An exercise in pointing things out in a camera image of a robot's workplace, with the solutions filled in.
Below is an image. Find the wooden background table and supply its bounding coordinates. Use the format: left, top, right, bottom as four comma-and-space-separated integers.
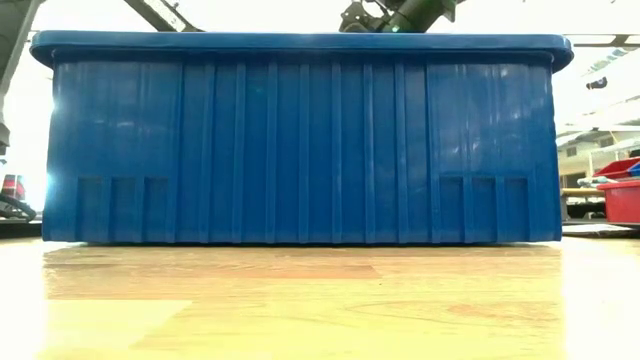
560, 187, 607, 221

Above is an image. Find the overhead light bar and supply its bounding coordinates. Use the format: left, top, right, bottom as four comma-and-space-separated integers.
564, 33, 640, 49

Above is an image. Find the blue plastic bin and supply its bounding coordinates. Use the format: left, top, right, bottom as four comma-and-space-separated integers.
28, 29, 575, 246

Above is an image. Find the dark grey slotted rail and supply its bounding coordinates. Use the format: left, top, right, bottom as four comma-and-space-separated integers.
562, 223, 636, 239

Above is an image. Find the red plastic crate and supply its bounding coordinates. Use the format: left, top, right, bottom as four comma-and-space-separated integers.
593, 157, 640, 225

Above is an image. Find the red background object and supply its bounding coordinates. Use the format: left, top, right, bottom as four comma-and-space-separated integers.
2, 173, 26, 201

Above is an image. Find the black diagonal beam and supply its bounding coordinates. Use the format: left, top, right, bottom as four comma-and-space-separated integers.
0, 192, 39, 224

